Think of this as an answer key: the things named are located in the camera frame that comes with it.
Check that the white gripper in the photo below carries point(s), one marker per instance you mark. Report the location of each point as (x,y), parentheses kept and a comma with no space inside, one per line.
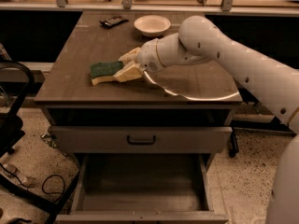
(148,56)

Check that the green and yellow sponge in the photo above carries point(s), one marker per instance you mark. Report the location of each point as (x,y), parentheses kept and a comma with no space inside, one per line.
(104,71)

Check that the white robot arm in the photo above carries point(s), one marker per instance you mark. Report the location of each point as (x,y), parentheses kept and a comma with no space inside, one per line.
(274,84)

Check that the white bowl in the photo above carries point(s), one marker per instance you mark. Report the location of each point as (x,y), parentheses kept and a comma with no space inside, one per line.
(152,25)

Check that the black remote control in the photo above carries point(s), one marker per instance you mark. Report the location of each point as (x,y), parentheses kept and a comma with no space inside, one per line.
(112,22)

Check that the grey drawer cabinet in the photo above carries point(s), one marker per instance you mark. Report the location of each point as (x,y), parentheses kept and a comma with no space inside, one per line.
(203,95)

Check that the closed grey drawer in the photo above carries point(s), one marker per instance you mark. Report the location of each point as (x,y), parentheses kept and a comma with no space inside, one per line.
(88,139)

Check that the open bottom drawer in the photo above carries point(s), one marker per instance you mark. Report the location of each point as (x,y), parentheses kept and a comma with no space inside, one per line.
(142,189)

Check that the black metal stand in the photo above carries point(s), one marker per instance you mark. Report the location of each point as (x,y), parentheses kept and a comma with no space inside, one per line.
(252,115)

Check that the black drawer handle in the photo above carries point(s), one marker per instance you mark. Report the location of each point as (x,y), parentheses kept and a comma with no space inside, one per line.
(141,141)

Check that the black chair frame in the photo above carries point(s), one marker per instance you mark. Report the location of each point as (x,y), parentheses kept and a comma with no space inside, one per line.
(10,134)

